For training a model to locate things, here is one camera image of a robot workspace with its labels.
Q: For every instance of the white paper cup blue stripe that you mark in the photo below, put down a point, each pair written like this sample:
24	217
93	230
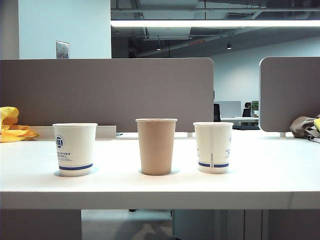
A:
212	147
75	150

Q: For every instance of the brown paper cup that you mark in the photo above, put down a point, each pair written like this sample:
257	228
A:
156	147

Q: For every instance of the dark chair behind partition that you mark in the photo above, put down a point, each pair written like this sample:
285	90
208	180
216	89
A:
216	115

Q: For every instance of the wide grey desk partition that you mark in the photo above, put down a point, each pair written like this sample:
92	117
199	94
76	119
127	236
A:
100	95

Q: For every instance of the white background desk screen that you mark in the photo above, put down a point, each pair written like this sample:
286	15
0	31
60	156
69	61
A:
228	108

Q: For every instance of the white background desk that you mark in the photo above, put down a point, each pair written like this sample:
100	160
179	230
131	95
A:
240	120

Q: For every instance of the red LED ceiling sign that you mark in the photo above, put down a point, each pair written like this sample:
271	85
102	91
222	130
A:
197	42

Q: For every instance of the black office chair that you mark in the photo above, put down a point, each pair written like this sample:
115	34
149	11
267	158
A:
247	111

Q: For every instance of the green potted plant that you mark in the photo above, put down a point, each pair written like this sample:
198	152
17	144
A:
255	106

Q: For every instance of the black ceiling spot lamp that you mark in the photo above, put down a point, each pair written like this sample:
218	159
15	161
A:
228	46

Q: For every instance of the linear ceiling light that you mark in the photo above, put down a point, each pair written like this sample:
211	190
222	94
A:
212	23

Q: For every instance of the grey under-desk cabinet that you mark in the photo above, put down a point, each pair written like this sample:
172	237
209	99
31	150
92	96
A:
200	225

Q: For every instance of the grey-brown fabric bag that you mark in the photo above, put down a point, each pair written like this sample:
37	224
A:
300	126

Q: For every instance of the yellow cloth bag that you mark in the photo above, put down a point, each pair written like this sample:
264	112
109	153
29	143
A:
10	132

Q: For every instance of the small yellow object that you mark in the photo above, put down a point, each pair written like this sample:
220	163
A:
317	124

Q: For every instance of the grey desk side panel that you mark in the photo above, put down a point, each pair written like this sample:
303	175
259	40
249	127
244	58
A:
40	225
292	225

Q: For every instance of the metal wall switch plate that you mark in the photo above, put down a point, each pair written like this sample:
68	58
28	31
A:
62	50

